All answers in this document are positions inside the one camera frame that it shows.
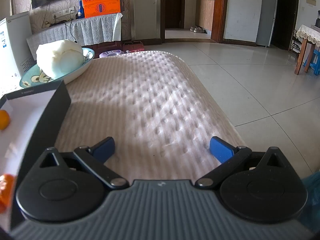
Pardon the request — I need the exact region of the blue plastic bag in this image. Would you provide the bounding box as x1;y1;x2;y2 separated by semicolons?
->
299;172;320;221

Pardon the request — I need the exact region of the wooden table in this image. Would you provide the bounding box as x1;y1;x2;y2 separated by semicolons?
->
291;24;320;76

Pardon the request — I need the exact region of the blue glass bottle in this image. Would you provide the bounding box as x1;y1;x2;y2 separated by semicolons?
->
76;0;86;19

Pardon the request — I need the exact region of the grey refrigerator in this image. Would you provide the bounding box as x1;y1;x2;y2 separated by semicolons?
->
255;0;279;48

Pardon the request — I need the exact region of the white chest freezer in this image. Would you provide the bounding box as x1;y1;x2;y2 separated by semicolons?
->
0;11;37;96

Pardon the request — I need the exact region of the black shoe rack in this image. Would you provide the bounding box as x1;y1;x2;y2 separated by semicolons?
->
289;29;304;53

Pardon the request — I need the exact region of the blue plastic stool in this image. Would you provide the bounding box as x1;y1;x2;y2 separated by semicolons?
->
303;49;320;76

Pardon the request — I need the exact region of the grey cabinet cover cloth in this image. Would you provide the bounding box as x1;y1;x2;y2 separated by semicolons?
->
26;12;124;56

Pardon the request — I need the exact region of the red case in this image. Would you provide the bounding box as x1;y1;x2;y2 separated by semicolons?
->
122;41;145;54

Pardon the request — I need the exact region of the wooden kitchen counter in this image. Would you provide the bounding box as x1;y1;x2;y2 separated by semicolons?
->
196;0;216;32

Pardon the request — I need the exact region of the dark orange mandarin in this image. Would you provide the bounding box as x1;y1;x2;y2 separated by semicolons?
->
0;174;15;212

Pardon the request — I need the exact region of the lace tablecloth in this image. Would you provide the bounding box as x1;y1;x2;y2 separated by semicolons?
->
295;24;320;47

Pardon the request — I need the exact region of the grey cardboard box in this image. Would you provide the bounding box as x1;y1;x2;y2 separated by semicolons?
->
0;81;73;233

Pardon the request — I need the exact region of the purple plastic bottle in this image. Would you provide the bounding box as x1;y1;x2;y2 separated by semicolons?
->
99;49;126;59

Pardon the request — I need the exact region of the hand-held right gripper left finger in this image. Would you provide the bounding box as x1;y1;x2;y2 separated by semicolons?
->
37;136;129;190

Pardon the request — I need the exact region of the teal cartoon plate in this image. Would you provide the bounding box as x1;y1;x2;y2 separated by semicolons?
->
19;47;96;89

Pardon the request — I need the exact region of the napa cabbage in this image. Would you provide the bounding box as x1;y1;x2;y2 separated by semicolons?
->
36;39;85;79

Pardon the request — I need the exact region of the dark wooden door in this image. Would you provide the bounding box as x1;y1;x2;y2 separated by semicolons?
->
165;0;186;29

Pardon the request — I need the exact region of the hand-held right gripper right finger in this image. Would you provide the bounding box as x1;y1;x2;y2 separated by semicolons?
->
195;136;290;190

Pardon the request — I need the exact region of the black hanging cable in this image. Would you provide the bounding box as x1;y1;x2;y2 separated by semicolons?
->
70;10;77;42

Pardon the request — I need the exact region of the dark wooden TV cabinet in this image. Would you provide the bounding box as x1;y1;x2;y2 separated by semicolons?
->
81;38;126;53

